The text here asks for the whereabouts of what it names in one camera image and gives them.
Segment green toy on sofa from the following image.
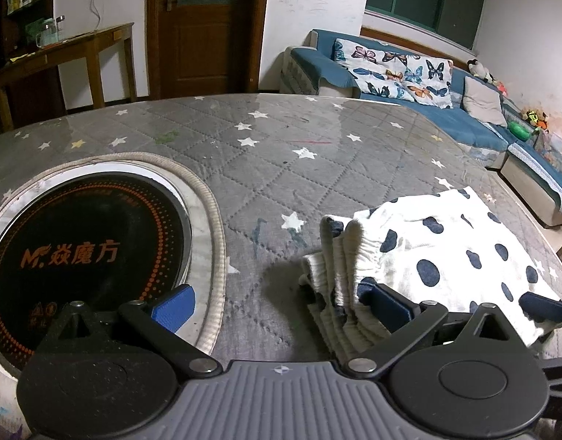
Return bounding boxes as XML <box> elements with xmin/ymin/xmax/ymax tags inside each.
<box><xmin>521</xmin><ymin>109</ymin><xmax>551</xmax><ymax>129</ymax></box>

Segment wooden side table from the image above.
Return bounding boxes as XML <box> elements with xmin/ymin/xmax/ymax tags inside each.
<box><xmin>0</xmin><ymin>22</ymin><xmax>138</xmax><ymax>132</ymax></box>

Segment white navy polka dot shorts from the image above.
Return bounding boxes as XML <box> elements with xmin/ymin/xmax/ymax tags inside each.
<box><xmin>299</xmin><ymin>186</ymin><xmax>562</xmax><ymax>364</ymax></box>

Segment black white plush toy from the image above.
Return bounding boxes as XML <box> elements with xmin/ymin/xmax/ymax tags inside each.
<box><xmin>466</xmin><ymin>59</ymin><xmax>491</xmax><ymax>79</ymax></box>

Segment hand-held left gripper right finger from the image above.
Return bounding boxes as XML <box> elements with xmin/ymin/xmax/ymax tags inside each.
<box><xmin>343</xmin><ymin>283</ymin><xmax>522</xmax><ymax>379</ymax></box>

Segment dark wooden shelf cabinet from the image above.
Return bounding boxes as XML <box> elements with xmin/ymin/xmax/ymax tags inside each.
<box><xmin>0</xmin><ymin>0</ymin><xmax>58</xmax><ymax>74</ymax></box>

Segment blue fabric sofa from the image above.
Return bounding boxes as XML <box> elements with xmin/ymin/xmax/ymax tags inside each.
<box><xmin>281</xmin><ymin>30</ymin><xmax>562</xmax><ymax>228</ymax></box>

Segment black round induction cooktop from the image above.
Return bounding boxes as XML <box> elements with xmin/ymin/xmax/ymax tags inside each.
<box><xmin>0</xmin><ymin>175</ymin><xmax>193</xmax><ymax>373</ymax></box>

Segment butterfly print cushion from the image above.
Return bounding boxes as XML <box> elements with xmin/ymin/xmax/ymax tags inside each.
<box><xmin>332</xmin><ymin>38</ymin><xmax>454</xmax><ymax>110</ymax></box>

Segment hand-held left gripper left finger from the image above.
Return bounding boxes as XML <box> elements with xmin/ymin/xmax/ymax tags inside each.
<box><xmin>52</xmin><ymin>284</ymin><xmax>223</xmax><ymax>379</ymax></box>

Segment glass jar with handle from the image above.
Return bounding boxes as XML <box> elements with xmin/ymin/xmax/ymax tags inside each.
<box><xmin>35</xmin><ymin>18</ymin><xmax>57</xmax><ymax>49</ymax></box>

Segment brown wooden door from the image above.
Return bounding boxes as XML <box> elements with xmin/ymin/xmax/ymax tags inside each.
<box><xmin>146</xmin><ymin>0</ymin><xmax>273</xmax><ymax>100</ymax></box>

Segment green framed window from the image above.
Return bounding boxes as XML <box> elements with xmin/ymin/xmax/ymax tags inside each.
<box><xmin>364</xmin><ymin>0</ymin><xmax>489</xmax><ymax>51</ymax></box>

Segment grey cushion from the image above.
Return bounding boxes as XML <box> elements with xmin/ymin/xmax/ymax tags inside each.
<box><xmin>461</xmin><ymin>76</ymin><xmax>509</xmax><ymax>127</ymax></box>

